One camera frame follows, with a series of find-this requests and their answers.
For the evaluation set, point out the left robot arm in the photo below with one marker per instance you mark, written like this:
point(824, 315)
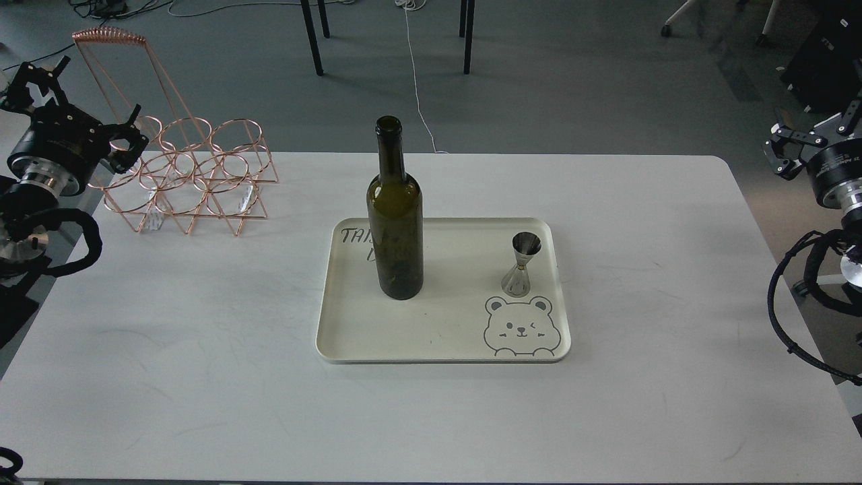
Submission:
point(30, 209)

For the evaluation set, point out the cream bear serving tray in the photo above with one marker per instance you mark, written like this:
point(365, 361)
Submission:
point(461, 315)

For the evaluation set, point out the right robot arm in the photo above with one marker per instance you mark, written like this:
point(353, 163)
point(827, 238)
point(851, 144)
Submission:
point(849, 202)

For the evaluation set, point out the copper wire bottle rack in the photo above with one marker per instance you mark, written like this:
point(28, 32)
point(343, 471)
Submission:
point(191, 170)

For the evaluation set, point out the dark green wine bottle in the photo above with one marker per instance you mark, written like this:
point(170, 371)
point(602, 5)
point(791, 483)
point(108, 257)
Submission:
point(394, 206)

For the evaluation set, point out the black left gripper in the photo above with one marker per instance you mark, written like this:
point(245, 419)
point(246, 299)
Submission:
point(62, 134)

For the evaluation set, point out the steel double jigger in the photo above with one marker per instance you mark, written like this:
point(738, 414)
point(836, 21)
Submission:
point(516, 282)

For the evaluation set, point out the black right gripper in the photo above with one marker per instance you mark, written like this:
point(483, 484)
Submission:
point(831, 167)

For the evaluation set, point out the black equipment case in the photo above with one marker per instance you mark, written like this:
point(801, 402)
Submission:
point(821, 75)

